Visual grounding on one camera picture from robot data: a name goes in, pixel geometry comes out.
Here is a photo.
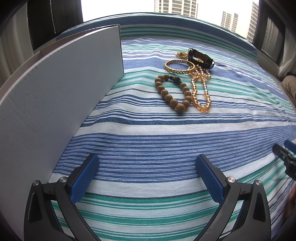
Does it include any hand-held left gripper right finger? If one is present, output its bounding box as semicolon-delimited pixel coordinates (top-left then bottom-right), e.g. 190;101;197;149
195;154;272;241

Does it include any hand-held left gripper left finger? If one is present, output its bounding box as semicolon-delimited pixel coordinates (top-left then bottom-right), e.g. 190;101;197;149
24;153;100;241

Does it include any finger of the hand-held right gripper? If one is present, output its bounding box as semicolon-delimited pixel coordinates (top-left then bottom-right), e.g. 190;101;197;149
284;139;296;154
272;144;296;167

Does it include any brown wooden bead bracelet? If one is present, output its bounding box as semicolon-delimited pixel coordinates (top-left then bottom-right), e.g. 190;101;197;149
154;75;193;114

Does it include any amber bead necklace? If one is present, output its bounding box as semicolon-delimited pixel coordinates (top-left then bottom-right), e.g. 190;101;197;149
188;65;213;114

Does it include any white rectangular box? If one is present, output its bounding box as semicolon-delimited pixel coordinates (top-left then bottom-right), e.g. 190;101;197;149
0;24;125;241

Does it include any gold bangle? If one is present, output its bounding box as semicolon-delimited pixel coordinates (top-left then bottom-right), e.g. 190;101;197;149
165;59;196;75

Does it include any black strap watch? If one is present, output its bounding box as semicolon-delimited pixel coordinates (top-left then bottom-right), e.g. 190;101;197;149
188;47;215;69

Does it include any blue green striped blanket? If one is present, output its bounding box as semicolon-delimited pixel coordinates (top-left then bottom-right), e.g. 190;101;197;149
53;16;296;241

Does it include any white curtain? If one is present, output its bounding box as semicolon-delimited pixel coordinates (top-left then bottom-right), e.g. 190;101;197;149
277;25;296;79
0;23;35;77

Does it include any dark window blind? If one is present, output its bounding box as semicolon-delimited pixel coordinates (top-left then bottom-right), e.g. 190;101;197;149
253;14;286;63
27;0;84;50

